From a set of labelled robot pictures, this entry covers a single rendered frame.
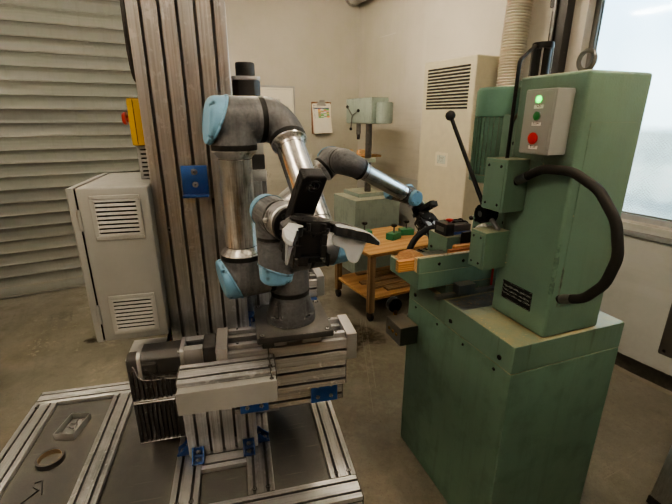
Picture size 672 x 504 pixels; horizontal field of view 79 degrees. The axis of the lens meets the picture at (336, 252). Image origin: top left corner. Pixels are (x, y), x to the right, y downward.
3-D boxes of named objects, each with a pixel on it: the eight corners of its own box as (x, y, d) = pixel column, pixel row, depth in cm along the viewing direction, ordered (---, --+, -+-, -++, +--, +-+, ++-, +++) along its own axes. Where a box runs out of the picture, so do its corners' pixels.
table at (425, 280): (496, 247, 188) (497, 234, 187) (549, 268, 161) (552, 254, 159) (378, 262, 168) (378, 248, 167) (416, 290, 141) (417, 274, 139)
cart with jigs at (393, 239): (394, 281, 368) (398, 212, 348) (437, 305, 321) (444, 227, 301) (330, 295, 339) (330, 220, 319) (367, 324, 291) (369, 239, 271)
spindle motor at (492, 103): (496, 177, 155) (507, 89, 146) (532, 183, 140) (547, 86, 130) (458, 179, 150) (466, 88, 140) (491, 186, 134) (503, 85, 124)
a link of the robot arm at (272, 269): (313, 281, 91) (312, 234, 88) (265, 291, 86) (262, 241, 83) (299, 270, 98) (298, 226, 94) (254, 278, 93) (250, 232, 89)
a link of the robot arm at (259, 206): (281, 226, 94) (280, 190, 92) (300, 238, 85) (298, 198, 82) (248, 230, 91) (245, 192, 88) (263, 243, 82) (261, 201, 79)
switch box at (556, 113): (534, 152, 113) (544, 90, 108) (565, 154, 104) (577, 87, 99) (517, 152, 111) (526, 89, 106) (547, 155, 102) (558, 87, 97)
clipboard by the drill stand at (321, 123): (330, 133, 438) (330, 100, 427) (333, 133, 433) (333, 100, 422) (311, 133, 427) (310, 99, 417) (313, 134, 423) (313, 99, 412)
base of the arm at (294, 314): (268, 331, 118) (266, 300, 115) (265, 309, 132) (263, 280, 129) (319, 325, 122) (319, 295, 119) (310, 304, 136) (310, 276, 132)
